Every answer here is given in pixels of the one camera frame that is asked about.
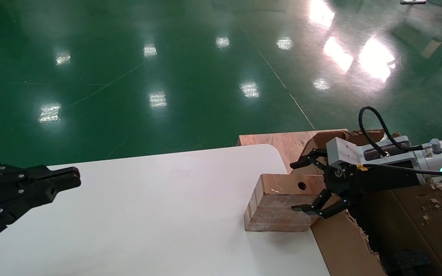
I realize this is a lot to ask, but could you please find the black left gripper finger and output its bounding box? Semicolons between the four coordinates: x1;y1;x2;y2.
0;178;82;250
0;158;81;185

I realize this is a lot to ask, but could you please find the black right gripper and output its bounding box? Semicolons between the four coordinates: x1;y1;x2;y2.
290;149;425;220

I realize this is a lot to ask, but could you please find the small taped cardboard box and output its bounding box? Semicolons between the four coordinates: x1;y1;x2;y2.
244;173;331;232

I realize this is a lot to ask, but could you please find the big open cardboard box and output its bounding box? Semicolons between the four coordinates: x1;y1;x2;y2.
290;129;442;276

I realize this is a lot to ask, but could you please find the brown wooden board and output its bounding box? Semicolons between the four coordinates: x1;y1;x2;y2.
238;129;348;174

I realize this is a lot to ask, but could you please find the black foam insert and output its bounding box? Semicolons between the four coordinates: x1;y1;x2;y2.
382;249;430;273

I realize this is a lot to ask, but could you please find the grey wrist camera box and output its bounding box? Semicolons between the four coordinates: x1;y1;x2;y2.
325;136;413;169

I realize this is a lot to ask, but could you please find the black looped wrist cable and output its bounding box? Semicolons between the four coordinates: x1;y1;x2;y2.
358;106;425;154

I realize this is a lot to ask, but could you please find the thin black cable yellow tag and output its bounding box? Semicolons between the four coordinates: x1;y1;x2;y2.
355;164;442;176

